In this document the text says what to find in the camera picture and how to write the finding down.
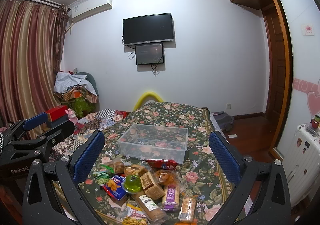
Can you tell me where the green pea snack packet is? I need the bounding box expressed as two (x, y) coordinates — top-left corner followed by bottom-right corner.
(93, 171), (112, 186)

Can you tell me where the blue chip bag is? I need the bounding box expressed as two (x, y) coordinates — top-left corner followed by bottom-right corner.
(103, 175), (127, 201)

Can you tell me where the orange wafer biscuit pack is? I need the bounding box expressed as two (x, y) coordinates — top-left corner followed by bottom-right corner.
(178, 196), (196, 222)

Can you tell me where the clear bag bread with barcode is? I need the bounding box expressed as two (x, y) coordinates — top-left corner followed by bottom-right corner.
(100, 159), (131, 174)

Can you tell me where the purple label cracker pack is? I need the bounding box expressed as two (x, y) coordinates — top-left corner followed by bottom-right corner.
(162, 184), (180, 211)

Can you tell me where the green jelly cup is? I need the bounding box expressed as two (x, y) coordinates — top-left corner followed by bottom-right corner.
(123, 175), (142, 194)

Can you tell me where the red snack bag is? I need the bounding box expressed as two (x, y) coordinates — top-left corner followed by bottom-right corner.
(145, 159), (178, 170)

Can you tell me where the brown label cake bar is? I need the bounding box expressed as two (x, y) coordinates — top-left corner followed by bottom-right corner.
(140, 171), (165, 200)

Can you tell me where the yellow white Koko snack bag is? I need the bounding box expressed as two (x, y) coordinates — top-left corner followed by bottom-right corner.
(122, 204), (148, 225)

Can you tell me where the long green label biscuit pack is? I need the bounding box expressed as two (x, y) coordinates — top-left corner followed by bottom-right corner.
(132, 191), (167, 224)

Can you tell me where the red box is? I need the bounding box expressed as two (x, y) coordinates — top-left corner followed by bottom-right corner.
(45, 105), (67, 122)

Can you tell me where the pink plush toy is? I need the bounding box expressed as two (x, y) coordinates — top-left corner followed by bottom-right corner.
(65, 108), (78, 124)

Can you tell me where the patchwork quilt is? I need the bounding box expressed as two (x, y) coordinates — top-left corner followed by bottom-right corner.
(49, 109), (130, 162)

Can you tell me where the white suitcase with stickers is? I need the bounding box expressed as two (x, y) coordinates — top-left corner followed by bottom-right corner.
(283, 124), (319, 207)

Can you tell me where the pile of clothes on chair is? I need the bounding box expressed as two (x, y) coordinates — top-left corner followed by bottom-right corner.
(54, 71), (99, 118)

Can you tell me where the floral bedspread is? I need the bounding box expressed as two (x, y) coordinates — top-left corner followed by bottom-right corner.
(80, 102), (233, 224)

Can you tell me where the grey backpack on floor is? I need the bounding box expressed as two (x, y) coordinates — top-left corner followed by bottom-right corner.
(211, 111), (234, 132)

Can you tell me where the striped red gold curtain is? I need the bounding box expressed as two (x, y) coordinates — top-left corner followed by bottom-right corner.
(1, 0), (69, 126)

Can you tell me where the golden bread bun pack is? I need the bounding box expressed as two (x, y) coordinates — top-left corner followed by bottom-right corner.
(124, 165), (148, 177)

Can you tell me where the clear wrapped pastry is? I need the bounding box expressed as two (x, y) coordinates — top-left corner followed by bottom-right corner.
(153, 170), (181, 186)

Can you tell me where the clear plastic storage bin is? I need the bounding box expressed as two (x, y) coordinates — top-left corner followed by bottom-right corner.
(117, 123), (189, 165)

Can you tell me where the yellow curved headboard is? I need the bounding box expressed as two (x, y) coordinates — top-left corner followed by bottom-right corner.
(133, 91), (164, 111)

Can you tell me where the wooden door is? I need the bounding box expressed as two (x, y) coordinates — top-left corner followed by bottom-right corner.
(262, 3), (287, 148)

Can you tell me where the white air conditioner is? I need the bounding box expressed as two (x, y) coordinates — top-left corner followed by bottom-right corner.
(71, 0), (112, 23)

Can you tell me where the small black monitor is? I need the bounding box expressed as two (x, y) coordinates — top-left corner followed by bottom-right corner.
(135, 43), (164, 65)

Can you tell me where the wall mounted black television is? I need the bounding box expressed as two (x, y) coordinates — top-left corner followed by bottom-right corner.
(123, 13), (175, 46)

